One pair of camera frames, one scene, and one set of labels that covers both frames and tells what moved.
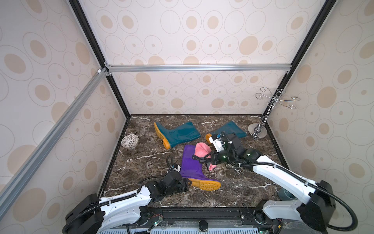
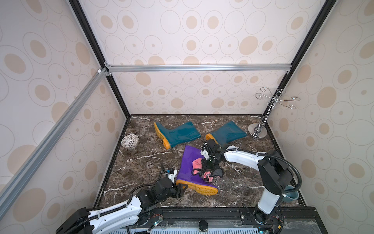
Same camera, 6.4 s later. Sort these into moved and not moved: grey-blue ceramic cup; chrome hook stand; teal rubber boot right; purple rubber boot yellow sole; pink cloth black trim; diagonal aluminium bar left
Moved: purple rubber boot yellow sole; pink cloth black trim
Not moved: diagonal aluminium bar left; teal rubber boot right; chrome hook stand; grey-blue ceramic cup
